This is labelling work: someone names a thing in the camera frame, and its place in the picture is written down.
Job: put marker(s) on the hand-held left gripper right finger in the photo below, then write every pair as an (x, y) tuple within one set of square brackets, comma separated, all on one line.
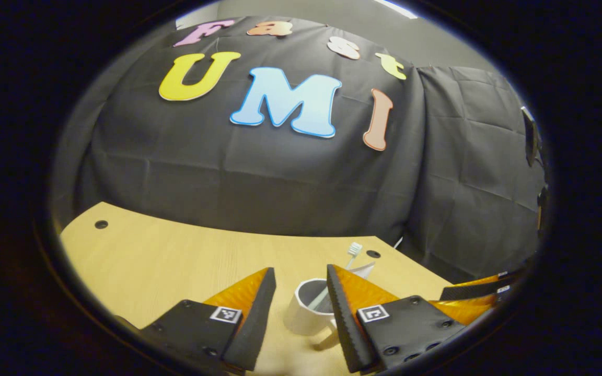
[(345, 324)]

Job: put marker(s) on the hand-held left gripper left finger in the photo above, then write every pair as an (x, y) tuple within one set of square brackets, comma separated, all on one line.
[(254, 324)]

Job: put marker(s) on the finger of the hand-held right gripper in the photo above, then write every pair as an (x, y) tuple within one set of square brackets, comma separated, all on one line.
[(478, 290), (468, 310)]

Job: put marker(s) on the white cup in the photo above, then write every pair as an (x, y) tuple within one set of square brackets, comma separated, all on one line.
[(301, 318)]

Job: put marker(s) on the light blue toothbrush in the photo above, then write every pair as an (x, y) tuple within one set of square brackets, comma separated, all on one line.
[(355, 249)]

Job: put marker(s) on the wooden desktop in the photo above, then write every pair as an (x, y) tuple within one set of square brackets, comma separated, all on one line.
[(149, 261)]

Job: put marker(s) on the black backdrop cloth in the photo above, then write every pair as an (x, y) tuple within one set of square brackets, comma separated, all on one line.
[(280, 183)]

